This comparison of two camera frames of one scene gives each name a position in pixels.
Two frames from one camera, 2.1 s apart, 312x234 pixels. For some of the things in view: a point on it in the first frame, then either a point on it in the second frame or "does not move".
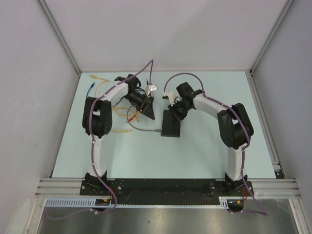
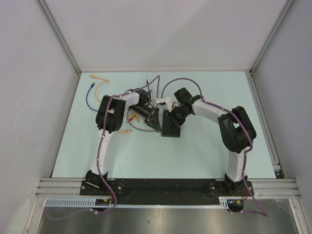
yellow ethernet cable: (105, 80) does not move
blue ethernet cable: (92, 86) does not move
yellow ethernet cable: (126, 130) does not move
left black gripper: (146, 106) -> (153, 120)
